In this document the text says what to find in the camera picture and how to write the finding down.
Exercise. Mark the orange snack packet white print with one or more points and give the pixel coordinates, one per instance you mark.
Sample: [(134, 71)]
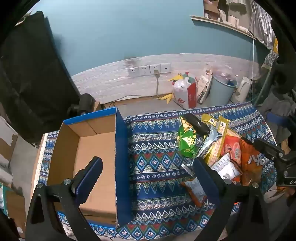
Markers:
[(251, 162)]

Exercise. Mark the silver foil sheet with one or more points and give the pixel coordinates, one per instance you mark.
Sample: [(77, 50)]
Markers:
[(261, 25)]

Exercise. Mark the grey cloth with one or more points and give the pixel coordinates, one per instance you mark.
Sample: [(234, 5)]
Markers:
[(275, 109)]

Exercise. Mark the white electric kettle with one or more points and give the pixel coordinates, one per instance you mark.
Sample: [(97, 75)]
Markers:
[(242, 89)]

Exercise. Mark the torn white cardboard sheet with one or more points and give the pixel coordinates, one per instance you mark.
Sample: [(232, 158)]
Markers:
[(7, 143)]

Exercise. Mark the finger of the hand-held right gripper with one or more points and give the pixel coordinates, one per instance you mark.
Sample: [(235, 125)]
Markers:
[(266, 148)]

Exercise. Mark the light blue trash bin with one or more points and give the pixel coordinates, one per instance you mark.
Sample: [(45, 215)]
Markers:
[(219, 92)]

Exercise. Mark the white and red bag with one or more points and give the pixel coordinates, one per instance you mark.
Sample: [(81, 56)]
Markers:
[(183, 95)]

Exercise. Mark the blue cardboard box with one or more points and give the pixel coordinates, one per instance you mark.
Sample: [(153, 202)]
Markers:
[(97, 148)]

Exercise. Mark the white wall socket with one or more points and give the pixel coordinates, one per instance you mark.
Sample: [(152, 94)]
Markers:
[(133, 71), (143, 70), (154, 67), (166, 67)]

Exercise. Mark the green snack packet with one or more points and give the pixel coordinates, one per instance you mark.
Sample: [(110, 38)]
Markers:
[(187, 141)]

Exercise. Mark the silver foil snack packet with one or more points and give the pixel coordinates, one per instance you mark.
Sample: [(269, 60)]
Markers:
[(209, 141)]

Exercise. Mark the wall shelf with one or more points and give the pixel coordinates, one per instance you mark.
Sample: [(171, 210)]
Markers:
[(222, 23)]

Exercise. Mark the banana peel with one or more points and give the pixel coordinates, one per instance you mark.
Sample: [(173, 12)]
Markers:
[(176, 77), (167, 97)]

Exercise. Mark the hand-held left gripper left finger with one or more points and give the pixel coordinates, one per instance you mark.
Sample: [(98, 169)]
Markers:
[(91, 177)]

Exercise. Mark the black cloth panel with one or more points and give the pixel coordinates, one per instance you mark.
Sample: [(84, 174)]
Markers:
[(30, 76)]

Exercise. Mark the paper cartons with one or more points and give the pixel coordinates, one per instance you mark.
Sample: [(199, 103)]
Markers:
[(203, 85)]

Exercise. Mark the patterned blue tablecloth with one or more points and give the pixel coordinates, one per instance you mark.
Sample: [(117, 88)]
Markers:
[(157, 148)]

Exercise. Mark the black glossy packet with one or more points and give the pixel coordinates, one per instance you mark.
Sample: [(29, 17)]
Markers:
[(196, 124)]

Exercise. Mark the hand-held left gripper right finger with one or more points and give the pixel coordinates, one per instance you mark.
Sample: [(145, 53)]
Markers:
[(204, 177)]

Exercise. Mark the yellow snack packet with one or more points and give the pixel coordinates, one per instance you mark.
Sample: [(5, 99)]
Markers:
[(208, 119)]

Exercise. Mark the long gold snack packet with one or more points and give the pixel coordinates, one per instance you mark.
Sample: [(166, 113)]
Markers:
[(222, 129)]

